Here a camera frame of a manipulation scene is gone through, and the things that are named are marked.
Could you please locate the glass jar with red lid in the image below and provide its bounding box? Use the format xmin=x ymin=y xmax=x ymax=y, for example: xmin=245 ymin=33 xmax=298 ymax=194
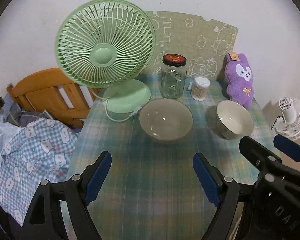
xmin=160 ymin=54 xmax=187 ymax=99

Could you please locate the middle floral ceramic bowl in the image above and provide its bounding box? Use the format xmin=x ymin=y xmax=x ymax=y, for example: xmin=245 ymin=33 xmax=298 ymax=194
xmin=139 ymin=98 xmax=193 ymax=142

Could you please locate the purple plush bunny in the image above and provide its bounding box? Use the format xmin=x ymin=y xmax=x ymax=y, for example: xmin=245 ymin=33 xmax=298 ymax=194
xmin=224 ymin=52 xmax=254 ymax=109

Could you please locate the wooden bed headboard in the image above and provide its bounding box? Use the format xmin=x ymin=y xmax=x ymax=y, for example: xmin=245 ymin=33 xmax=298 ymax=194
xmin=7 ymin=68 xmax=90 ymax=128

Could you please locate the cotton swab container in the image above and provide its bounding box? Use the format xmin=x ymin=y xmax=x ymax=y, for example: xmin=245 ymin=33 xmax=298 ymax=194
xmin=191 ymin=76 xmax=211 ymax=101

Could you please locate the green fan power cable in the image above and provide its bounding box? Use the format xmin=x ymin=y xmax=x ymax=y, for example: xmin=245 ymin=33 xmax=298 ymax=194
xmin=91 ymin=88 xmax=143 ymax=123

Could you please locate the white floor fan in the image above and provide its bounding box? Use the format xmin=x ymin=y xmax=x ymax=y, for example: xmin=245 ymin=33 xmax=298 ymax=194
xmin=271 ymin=96 xmax=300 ymax=141

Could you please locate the plaid green tablecloth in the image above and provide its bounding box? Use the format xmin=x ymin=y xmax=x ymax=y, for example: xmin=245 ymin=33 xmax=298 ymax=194
xmin=68 ymin=81 xmax=258 ymax=239

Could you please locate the green desk fan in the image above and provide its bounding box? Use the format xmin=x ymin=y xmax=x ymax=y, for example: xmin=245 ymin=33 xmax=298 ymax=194
xmin=55 ymin=0 xmax=155 ymax=114

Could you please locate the blue checkered bear blanket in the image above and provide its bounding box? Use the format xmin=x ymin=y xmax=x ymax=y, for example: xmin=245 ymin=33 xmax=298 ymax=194
xmin=0 ymin=103 xmax=78 ymax=225

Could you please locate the green cartoon placemat board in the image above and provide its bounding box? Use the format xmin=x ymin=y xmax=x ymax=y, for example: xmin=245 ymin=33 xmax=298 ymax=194
xmin=143 ymin=11 xmax=238 ymax=80

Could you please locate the floral ceramic bowl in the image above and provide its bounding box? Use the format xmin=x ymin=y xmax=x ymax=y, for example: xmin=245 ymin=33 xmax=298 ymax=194
xmin=139 ymin=98 xmax=193 ymax=142
xmin=216 ymin=100 xmax=254 ymax=140

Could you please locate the right floral ceramic bowl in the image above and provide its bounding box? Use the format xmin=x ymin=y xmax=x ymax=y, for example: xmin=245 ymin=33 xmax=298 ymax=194
xmin=216 ymin=100 xmax=254 ymax=140

